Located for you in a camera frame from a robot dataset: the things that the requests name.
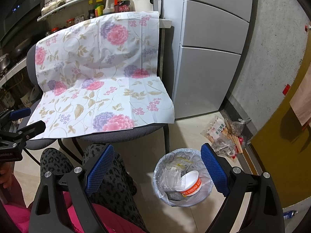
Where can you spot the grey office chair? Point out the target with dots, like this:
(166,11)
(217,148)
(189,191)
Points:
(121,133)

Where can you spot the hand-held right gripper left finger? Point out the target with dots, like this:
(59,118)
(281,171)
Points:
(99,170)

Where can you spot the dark bottle with yellow cap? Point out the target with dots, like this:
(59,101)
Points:
(91,11)

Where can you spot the floral printed cloth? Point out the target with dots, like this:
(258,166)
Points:
(97,53)

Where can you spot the orange white noodle bowl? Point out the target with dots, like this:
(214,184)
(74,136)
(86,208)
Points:
(193,185)

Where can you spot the pink jacket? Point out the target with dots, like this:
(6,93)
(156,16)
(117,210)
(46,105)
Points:
(17,218)

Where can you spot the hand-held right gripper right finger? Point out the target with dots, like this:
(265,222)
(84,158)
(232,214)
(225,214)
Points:
(216,172)

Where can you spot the metal corner shelf rack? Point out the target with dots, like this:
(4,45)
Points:
(73,3)

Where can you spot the grey patterned pants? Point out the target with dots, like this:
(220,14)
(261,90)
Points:
(109,187)

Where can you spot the olive door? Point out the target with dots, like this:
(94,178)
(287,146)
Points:
(279,162)

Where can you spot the clear plastic wrapper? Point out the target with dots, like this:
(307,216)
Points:
(170,176)

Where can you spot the black range hood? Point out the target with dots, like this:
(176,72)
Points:
(17,7)

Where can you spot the clear bag with dark contents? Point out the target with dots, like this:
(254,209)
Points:
(237,126)

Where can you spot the pale paper wall poster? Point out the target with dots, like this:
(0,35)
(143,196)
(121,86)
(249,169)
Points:
(301,102)

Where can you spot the grey mesh cloth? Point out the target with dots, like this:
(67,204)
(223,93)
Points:
(173,195)

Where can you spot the clear bag of shells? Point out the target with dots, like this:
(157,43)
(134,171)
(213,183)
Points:
(223,148)

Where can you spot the person's left hand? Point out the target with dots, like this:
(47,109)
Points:
(5,176)

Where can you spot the red plastic packet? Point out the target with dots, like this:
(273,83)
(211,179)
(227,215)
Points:
(241,141)

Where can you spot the red wall tag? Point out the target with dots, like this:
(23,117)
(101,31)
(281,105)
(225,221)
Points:
(286,89)

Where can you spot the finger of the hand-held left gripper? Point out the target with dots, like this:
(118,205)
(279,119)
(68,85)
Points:
(31,129)
(20,113)

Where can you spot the silver refrigerator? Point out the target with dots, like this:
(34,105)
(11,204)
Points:
(206,65)

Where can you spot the bamboo skewers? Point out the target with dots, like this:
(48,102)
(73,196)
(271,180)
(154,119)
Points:
(236,144)

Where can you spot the black wok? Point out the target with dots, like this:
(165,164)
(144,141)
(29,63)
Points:
(20,47)

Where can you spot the plastic bags with chopsticks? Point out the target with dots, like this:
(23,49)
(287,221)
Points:
(213,129)

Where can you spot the trash bin with white liner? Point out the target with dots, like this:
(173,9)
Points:
(167,156)

